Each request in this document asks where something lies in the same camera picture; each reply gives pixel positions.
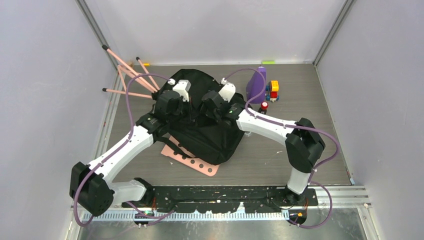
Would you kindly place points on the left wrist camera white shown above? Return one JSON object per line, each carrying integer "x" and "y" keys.
{"x": 181, "y": 87}

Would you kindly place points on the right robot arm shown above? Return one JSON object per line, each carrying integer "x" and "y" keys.
{"x": 303, "y": 145}

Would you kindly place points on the red cap glue bottle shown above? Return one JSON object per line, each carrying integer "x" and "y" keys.
{"x": 263, "y": 108}

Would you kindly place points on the pink perforated board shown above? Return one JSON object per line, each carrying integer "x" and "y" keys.
{"x": 196, "y": 164}

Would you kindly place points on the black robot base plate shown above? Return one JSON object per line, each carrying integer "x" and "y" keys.
{"x": 224, "y": 199}

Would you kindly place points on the black student backpack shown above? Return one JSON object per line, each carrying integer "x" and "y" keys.
{"x": 205, "y": 140}

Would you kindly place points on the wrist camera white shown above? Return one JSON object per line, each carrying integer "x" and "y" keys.
{"x": 227, "y": 91}
{"x": 181, "y": 87}

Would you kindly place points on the green tape marker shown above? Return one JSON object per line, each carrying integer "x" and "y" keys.
{"x": 268, "y": 62}

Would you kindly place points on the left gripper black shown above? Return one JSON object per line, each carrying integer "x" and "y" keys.
{"x": 192, "y": 112}

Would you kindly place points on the colourful toy block car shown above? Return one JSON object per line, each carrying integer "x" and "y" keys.
{"x": 272, "y": 91}

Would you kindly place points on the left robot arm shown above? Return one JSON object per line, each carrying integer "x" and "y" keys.
{"x": 92, "y": 185}

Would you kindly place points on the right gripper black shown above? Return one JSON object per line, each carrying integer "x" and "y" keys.
{"x": 210, "y": 114}

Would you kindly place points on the pink metal stool frame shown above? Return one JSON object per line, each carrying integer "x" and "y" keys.
{"x": 123, "y": 69}

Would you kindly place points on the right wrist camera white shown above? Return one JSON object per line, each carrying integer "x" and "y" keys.
{"x": 227, "y": 91}

